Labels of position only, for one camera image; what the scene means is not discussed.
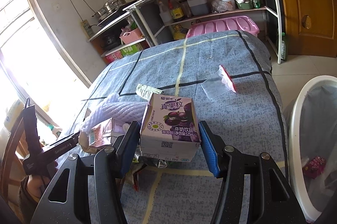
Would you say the purple milk drink carton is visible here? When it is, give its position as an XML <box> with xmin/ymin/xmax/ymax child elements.
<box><xmin>139</xmin><ymin>93</ymin><xmax>201</xmax><ymax>162</ymax></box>

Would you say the red clear plastic wrapper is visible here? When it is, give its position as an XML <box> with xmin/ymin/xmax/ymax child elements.
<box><xmin>201</xmin><ymin>65</ymin><xmax>237</xmax><ymax>100</ymax></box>

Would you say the white trash bin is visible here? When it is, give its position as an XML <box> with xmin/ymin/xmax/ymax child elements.
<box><xmin>289</xmin><ymin>75</ymin><xmax>336</xmax><ymax>223</ymax></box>

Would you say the metal kitchen shelf rack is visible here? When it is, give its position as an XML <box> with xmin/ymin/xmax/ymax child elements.
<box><xmin>88</xmin><ymin>0</ymin><xmax>282</xmax><ymax>57</ymax></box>

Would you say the person's left hand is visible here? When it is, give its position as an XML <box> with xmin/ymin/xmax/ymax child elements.
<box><xmin>25</xmin><ymin>175</ymin><xmax>51</xmax><ymax>202</ymax></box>

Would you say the pink milk carton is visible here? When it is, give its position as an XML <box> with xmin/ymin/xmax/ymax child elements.
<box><xmin>88</xmin><ymin>118</ymin><xmax>130</xmax><ymax>148</ymax></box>

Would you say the green white snack wrapper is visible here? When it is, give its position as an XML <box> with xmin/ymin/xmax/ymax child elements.
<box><xmin>136</xmin><ymin>84</ymin><xmax>163</xmax><ymax>101</ymax></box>

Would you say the blue patterned table cloth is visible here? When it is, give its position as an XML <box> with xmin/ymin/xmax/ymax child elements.
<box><xmin>57</xmin><ymin>31</ymin><xmax>289</xmax><ymax>223</ymax></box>

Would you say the pink plastic basket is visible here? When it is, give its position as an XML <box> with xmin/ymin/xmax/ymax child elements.
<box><xmin>120</xmin><ymin>28</ymin><xmax>143</xmax><ymax>44</ymax></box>

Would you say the pink plastic storage box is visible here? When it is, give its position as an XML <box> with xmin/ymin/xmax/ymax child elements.
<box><xmin>186</xmin><ymin>16</ymin><xmax>260</xmax><ymax>38</ymax></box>

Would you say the white power strip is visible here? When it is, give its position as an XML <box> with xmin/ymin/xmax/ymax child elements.
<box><xmin>80</xmin><ymin>20</ymin><xmax>95</xmax><ymax>39</ymax></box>

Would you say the soy sauce bottle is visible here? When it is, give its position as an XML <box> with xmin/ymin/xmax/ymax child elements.
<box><xmin>167</xmin><ymin>0</ymin><xmax>185</xmax><ymax>22</ymax></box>

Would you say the white oil jug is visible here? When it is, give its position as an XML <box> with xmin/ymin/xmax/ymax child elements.
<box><xmin>187</xmin><ymin>0</ymin><xmax>210</xmax><ymax>16</ymax></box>

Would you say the steel steamer pot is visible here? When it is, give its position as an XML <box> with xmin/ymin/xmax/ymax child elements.
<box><xmin>92</xmin><ymin>0</ymin><xmax>126</xmax><ymax>20</ymax></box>

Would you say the wooden door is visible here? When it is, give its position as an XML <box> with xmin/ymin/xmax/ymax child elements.
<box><xmin>283</xmin><ymin>0</ymin><xmax>336</xmax><ymax>57</ymax></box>

